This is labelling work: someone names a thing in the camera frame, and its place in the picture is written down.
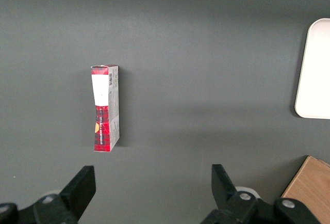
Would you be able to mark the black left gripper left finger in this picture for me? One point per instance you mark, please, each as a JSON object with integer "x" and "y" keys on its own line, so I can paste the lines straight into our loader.
{"x": 77, "y": 190}

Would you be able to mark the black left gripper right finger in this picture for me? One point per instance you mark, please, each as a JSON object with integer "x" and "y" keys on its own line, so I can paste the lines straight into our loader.
{"x": 227, "y": 188}

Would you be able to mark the red plaid cardboard box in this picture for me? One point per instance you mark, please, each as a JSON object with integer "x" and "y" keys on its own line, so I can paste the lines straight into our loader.
{"x": 105, "y": 110}

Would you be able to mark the white plastic tray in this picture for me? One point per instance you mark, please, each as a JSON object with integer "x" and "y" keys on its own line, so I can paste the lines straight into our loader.
{"x": 315, "y": 71}

